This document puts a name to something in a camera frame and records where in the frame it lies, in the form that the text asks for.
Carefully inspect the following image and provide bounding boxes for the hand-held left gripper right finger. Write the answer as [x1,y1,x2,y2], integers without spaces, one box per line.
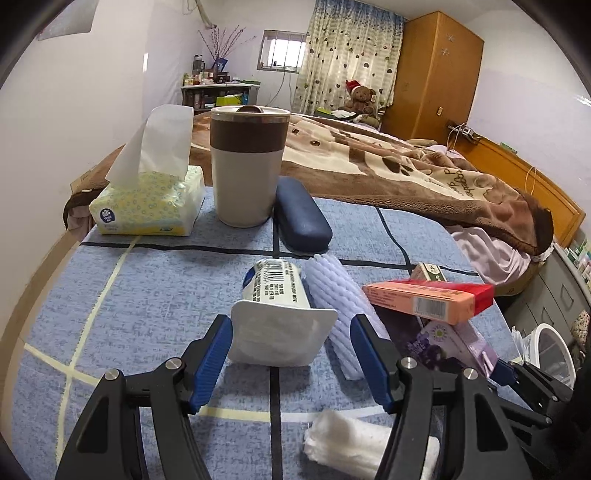
[349,315,532,480]

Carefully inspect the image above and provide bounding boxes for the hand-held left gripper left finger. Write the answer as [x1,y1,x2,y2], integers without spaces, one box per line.
[55,315,234,480]

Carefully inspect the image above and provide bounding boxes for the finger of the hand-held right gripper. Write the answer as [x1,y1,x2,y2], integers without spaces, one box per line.
[489,359,574,408]
[496,396,554,429]

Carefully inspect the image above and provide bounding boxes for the white plastic bin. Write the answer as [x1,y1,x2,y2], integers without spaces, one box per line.
[525,322,579,385]

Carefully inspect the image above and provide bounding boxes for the purple foam net sleeve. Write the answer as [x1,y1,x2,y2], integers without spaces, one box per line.
[304,253,394,382]

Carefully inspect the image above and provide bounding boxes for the purple flower print box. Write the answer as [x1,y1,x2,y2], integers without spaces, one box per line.
[401,320,500,371]

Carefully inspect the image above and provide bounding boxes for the white squeeze tube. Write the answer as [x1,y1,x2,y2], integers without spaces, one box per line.
[228,258,340,367]

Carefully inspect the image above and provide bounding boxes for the white tissue wad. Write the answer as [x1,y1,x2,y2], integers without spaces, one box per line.
[303,408,441,480]

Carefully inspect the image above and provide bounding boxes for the orange and red box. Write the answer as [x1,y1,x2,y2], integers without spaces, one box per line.
[362,279,496,324]

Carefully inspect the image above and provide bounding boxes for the small green and white box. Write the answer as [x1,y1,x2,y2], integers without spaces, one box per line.
[409,261,447,282]

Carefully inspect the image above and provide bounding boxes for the blue plaid table cover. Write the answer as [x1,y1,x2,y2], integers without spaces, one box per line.
[11,185,522,480]

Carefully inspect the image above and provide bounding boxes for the grey drawer cabinet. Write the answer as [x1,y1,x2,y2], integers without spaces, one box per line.
[502,244,591,367]

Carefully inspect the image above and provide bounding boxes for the floral quilted jacket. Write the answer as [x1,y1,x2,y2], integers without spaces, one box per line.
[571,308,591,344]

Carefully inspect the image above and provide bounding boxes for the pink bedsheet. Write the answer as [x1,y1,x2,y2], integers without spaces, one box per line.
[418,143,542,285]

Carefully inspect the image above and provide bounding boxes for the pile of medicine packets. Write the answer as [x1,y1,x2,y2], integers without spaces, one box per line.
[564,237,591,280]

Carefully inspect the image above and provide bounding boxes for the dark blue glasses case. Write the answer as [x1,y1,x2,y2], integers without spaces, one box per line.
[274,176,334,254]

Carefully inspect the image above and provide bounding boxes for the yellow tissue pack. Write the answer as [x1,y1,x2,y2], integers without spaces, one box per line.
[88,104,206,236]

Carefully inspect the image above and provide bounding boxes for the beige cup with brown band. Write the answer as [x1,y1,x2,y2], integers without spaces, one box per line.
[209,104,291,228]

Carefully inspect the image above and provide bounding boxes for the wooden headboard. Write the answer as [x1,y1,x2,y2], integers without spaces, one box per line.
[463,137,587,248]

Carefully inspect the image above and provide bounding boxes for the brown paw print blanket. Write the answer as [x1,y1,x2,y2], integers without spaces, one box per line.
[190,113,556,258]

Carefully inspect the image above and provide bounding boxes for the power strip with chargers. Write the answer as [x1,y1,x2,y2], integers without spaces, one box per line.
[446,120,482,140]

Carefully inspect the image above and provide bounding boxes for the teddy bear with red hat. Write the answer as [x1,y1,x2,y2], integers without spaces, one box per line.
[338,79,380,117]

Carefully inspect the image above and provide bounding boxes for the cluttered desk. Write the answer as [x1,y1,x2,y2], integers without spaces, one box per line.
[180,69,261,117]

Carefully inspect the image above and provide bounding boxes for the wooden wardrobe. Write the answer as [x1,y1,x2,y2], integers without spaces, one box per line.
[382,11,485,142]

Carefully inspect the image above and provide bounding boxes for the heart print curtain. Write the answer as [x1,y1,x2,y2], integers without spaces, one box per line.
[293,0,408,117]

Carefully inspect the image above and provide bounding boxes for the dried branches in vase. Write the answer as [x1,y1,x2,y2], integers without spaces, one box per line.
[198,25,258,71]

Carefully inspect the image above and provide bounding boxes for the small window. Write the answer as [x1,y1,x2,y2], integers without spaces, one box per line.
[256,30,308,73]

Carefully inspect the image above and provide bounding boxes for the wrapped air conditioner pipe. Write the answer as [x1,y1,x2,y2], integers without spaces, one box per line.
[195,0,219,27]

